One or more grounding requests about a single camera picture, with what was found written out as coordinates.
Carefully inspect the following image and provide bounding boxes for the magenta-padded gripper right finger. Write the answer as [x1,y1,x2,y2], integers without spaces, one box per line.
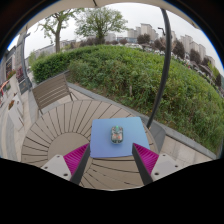
[131,143,184,186]

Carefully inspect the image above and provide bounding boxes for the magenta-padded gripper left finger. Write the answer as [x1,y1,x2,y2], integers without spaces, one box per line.
[41,143,92,186]

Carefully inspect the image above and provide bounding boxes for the transparent green computer mouse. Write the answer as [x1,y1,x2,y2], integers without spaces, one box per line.
[110,125,124,145]

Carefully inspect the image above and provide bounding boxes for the blue square mouse pad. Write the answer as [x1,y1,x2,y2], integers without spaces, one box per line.
[89,116,151,159]

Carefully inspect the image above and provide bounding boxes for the grey umbrella pole base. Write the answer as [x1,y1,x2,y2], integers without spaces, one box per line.
[146,120,167,153]

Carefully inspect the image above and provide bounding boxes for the white planter with orange flowers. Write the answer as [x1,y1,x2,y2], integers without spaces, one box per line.
[7,99,24,131]

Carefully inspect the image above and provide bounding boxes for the brown slatted wooden chair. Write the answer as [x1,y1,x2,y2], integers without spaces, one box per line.
[31,73,79,116]

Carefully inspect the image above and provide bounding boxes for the tall grey sign pillar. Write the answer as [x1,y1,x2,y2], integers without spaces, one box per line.
[18,31,34,96]

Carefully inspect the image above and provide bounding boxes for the black curved umbrella pole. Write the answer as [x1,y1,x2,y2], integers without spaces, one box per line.
[145,8,173,130]

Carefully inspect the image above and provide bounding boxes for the grey shopfront building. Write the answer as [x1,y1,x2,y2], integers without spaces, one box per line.
[0,46,18,91]

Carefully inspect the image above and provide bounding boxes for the distant apartment buildings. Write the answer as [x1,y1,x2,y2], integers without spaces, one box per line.
[31,22,218,68]

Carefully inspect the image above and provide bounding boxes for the bare-trunked tall tree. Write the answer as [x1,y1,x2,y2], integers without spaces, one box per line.
[38,8,83,54]

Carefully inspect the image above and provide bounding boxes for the round leafy green tree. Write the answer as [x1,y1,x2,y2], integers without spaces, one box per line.
[74,6,129,46]

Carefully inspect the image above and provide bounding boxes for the beige umbrella canopy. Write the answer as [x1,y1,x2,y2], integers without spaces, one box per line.
[33,0,201,29]

